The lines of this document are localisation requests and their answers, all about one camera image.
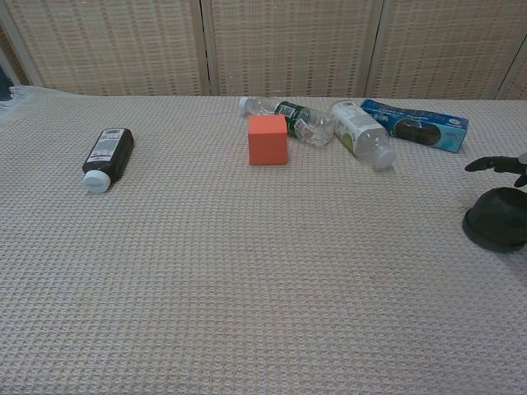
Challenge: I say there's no clear bottle with white label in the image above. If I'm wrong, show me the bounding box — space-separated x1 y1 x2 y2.
331 101 398 172

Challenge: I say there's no black rounded plastic part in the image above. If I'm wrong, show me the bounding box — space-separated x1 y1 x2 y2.
461 187 527 253

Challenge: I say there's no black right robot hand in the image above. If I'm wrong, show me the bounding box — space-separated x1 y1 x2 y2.
464 152 527 188

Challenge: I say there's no dark bottle with white cap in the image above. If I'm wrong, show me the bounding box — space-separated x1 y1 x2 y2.
82 127 135 194

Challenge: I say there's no beige waffle tablecloth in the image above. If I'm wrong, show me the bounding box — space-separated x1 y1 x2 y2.
0 85 527 395

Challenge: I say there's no blue cookie box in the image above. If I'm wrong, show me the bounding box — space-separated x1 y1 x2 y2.
360 98 470 154

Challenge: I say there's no clear bottle with green label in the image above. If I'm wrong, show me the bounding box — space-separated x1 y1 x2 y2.
239 96 334 147

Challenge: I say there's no woven folding screen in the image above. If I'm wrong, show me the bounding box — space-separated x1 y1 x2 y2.
0 0 527 100

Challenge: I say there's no orange cube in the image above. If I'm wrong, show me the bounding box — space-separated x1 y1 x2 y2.
248 114 288 166

